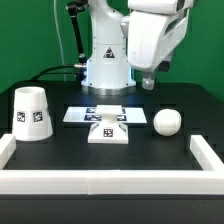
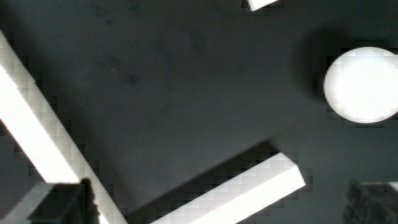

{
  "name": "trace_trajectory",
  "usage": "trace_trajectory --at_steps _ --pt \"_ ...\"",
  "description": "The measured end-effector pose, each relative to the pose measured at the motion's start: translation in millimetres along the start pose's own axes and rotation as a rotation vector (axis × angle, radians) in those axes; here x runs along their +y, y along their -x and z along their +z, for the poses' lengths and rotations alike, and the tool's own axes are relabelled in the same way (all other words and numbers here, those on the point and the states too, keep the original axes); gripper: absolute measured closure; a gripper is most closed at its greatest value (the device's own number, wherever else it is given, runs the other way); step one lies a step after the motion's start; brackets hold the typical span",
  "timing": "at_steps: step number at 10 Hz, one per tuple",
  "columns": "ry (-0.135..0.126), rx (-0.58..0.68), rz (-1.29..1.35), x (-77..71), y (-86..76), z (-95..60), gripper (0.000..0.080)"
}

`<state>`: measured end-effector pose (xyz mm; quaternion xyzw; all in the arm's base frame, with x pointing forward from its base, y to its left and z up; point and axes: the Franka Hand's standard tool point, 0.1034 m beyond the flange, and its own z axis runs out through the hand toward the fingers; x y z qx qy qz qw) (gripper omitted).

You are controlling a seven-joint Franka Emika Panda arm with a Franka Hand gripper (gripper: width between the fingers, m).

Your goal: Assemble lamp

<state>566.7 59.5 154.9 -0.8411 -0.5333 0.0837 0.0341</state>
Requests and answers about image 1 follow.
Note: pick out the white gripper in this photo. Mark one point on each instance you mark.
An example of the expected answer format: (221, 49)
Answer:
(151, 39)

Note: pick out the white lamp bulb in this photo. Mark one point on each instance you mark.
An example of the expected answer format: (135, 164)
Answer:
(167, 122)

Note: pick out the white lamp base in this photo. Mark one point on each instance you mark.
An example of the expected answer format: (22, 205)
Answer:
(108, 130)

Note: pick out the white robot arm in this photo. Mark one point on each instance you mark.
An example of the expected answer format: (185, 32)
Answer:
(108, 69)

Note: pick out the white lamp shade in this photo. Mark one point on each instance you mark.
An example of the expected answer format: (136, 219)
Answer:
(31, 119)

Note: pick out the white marker sheet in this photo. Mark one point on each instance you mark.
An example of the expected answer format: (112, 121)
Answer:
(88, 115)

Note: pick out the white U-shaped fence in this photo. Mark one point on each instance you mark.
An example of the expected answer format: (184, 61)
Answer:
(209, 180)

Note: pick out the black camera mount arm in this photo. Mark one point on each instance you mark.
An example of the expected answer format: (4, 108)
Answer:
(74, 8)

